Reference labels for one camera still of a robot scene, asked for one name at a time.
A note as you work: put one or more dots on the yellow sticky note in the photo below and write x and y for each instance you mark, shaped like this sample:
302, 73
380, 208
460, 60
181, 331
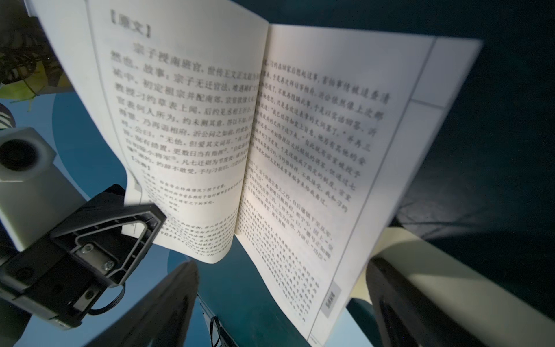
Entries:
492, 314

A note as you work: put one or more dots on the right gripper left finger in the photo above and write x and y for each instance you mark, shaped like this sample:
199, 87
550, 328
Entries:
160, 318

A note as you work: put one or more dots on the artificial plant bouquet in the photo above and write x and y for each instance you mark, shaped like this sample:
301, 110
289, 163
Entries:
29, 66

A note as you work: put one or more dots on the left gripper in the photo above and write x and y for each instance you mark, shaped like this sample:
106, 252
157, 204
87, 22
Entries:
59, 278

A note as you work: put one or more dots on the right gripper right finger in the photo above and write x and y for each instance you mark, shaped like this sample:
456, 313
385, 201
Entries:
405, 316

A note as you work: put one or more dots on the purple covered book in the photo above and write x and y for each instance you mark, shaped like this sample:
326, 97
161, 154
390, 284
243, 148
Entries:
297, 142

